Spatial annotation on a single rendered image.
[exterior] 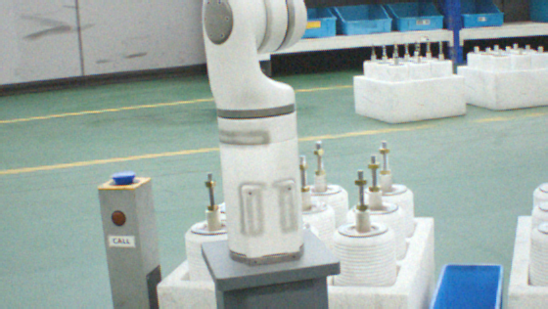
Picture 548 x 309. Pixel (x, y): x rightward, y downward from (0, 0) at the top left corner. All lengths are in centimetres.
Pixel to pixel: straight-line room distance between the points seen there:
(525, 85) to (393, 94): 71
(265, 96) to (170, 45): 557
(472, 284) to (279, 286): 59
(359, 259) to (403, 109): 249
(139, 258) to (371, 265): 40
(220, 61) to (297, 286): 27
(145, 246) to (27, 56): 515
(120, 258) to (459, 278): 59
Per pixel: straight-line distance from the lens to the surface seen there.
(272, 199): 94
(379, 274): 121
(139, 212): 136
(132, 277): 139
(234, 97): 92
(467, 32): 632
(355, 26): 601
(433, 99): 373
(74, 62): 645
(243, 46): 90
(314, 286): 96
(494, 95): 392
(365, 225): 122
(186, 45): 648
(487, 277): 147
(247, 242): 95
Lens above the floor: 61
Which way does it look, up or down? 11 degrees down
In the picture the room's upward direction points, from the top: 4 degrees counter-clockwise
